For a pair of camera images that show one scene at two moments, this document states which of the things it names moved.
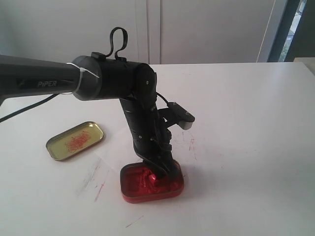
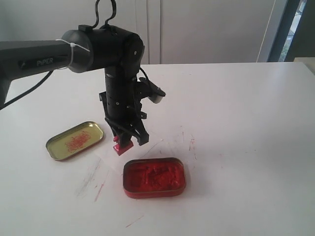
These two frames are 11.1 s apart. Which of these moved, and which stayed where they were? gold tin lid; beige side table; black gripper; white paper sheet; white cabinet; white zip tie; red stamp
Moved: black gripper; white zip tie; red stamp
Stayed: white cabinet; white paper sheet; beige side table; gold tin lid
